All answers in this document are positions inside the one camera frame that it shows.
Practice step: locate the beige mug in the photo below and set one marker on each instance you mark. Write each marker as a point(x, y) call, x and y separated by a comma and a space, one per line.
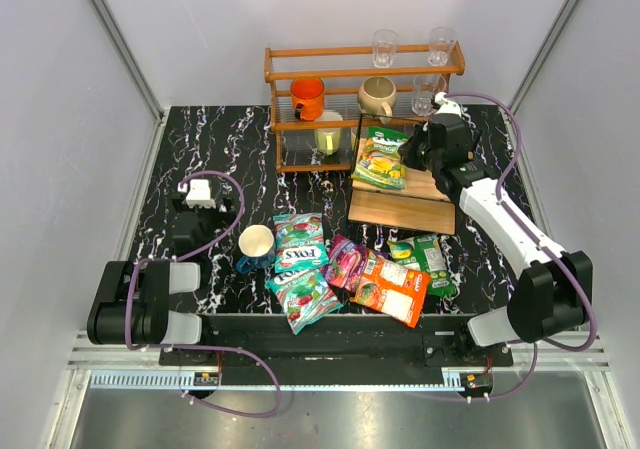
point(377, 96)

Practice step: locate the teal mint candy bag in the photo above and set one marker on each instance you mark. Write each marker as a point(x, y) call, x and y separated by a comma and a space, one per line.
point(299, 242)
point(304, 296)

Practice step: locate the clear glass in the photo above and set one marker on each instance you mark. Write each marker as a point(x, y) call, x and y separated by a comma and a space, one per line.
point(441, 44)
point(384, 45)

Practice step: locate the purple berry candy bag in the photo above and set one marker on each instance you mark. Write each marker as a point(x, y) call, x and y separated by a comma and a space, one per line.
point(347, 261)

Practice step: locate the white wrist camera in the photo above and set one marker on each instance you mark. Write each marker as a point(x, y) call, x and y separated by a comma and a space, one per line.
point(442, 104)
point(198, 193)

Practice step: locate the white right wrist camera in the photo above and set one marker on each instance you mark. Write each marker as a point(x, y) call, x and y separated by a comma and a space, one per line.
point(442, 104)

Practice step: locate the orange mug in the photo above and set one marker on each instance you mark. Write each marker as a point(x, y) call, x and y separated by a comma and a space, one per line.
point(307, 98)

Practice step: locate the orange wooden shelf rack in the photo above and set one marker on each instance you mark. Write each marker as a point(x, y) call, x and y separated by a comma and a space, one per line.
point(342, 70)

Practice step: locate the clear glass top right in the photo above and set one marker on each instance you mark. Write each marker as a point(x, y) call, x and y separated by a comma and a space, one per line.
point(441, 44)

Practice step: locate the pale yellow mug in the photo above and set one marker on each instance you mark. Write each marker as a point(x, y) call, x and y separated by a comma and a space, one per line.
point(328, 139)

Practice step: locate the blue mug cream inside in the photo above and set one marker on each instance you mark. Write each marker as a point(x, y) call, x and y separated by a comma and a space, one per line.
point(257, 246)

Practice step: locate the orange fruit candy bag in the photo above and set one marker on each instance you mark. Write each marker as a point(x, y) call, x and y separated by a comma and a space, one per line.
point(392, 289)

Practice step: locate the clear glass top left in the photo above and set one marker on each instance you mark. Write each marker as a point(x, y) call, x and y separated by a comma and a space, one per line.
point(384, 45)

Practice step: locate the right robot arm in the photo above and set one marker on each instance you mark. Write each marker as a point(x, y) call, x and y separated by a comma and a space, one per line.
point(554, 287)

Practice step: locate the clear glass middle shelf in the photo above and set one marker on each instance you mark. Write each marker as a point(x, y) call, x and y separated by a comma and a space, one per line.
point(425, 87)

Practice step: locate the two-tier wooden shelf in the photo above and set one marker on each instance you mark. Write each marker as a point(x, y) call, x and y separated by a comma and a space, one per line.
point(419, 206)

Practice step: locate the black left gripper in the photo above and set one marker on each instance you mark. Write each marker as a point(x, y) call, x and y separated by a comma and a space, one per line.
point(201, 208)

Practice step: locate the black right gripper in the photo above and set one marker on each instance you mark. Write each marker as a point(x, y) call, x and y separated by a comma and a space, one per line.
point(417, 151)

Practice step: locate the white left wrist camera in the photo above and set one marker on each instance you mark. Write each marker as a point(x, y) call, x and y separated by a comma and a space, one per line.
point(198, 193)

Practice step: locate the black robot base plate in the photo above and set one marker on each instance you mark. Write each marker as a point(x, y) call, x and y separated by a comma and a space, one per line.
point(436, 340)

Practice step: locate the green yellow candy bag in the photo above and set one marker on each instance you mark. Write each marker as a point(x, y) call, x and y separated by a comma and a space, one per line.
point(379, 162)

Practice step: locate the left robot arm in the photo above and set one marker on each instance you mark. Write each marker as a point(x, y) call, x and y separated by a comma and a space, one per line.
point(152, 321)

